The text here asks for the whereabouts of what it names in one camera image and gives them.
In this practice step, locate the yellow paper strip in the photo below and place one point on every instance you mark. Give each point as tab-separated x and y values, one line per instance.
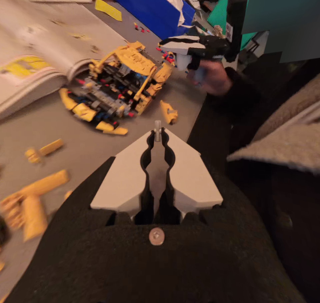
107	9

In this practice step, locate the person's right hand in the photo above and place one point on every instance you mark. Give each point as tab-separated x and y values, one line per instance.
217	80

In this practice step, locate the instruction booklet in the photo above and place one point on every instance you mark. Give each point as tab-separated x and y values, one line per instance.
50	33

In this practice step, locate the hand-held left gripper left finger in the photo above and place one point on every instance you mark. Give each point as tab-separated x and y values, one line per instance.
120	180

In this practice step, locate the grey axle pin connector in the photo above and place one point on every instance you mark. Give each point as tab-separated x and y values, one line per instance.
157	130

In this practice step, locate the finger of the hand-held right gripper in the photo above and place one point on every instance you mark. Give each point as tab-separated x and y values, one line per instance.
182	48
185	37

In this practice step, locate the yellow brick car model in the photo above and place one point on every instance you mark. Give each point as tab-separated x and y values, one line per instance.
140	65

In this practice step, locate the blue plastic bin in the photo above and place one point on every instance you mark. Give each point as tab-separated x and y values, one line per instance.
145	5

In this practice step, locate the grey desk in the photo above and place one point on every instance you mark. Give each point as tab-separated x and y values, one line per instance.
75	153

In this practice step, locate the green box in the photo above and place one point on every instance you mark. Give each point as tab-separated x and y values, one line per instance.
220	10

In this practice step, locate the scattered red and black pins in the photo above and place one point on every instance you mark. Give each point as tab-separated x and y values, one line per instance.
141	28

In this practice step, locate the person's right forearm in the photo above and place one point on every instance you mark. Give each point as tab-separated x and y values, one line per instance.
245	95

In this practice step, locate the yellow panel with red pins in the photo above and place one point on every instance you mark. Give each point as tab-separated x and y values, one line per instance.
168	111

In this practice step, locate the brown brick model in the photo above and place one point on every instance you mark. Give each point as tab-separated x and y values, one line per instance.
218	31

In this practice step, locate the pile of small colourful pins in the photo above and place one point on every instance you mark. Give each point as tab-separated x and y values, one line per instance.
168	57

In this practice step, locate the person's dark trousers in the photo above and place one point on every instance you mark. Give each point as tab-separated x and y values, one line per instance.
287	220

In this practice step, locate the person's fleece-lined dark jacket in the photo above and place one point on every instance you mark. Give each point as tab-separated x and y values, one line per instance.
287	138

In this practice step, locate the dark perforated panel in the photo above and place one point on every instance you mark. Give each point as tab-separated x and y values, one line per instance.
205	133

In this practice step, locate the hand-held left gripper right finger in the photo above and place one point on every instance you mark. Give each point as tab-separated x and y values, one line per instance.
195	180

